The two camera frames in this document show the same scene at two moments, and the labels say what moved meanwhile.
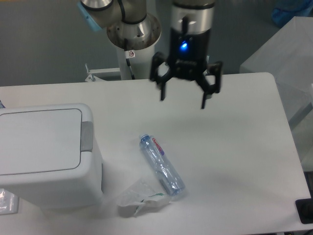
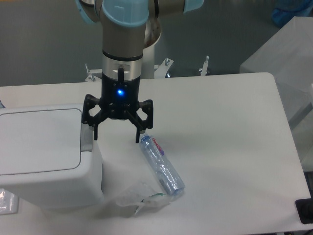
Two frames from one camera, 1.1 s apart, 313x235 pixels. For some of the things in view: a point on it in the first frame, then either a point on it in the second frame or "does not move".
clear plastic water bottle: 172,181 does not move
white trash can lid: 40,141 does not move
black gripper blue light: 189,53 to 119,98
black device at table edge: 305,208 does not move
